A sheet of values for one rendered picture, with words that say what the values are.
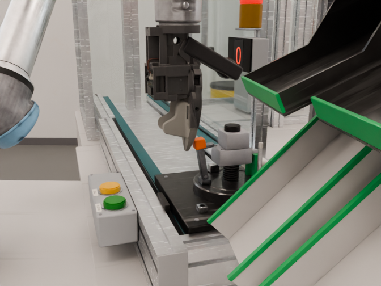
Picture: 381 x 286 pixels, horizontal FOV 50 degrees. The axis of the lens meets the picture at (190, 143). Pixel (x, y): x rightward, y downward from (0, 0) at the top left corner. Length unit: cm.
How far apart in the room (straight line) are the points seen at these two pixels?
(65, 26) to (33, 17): 348
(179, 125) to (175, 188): 15
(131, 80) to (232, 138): 107
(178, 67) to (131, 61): 110
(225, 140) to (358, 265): 37
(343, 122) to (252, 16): 61
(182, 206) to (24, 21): 51
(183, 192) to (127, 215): 12
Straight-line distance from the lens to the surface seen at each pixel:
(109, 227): 73
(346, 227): 43
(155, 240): 63
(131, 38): 174
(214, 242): 62
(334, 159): 53
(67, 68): 446
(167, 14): 65
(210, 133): 122
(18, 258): 84
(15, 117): 85
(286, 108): 39
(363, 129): 31
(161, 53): 66
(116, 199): 74
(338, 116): 34
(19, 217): 100
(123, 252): 80
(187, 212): 69
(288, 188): 55
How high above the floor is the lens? 127
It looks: 16 degrees down
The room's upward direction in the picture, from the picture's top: straight up
